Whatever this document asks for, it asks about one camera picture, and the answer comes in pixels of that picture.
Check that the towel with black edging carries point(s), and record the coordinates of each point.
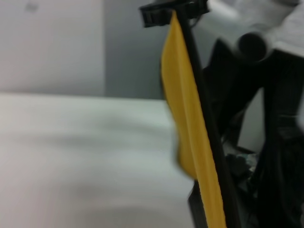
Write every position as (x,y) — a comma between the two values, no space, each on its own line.
(185,95)

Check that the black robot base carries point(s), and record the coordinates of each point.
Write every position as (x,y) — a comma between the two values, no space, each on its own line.
(285,142)

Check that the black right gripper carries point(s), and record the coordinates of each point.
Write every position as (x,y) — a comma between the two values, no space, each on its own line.
(180,2)

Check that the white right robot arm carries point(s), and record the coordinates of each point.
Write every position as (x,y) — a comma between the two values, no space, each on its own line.
(253,46)

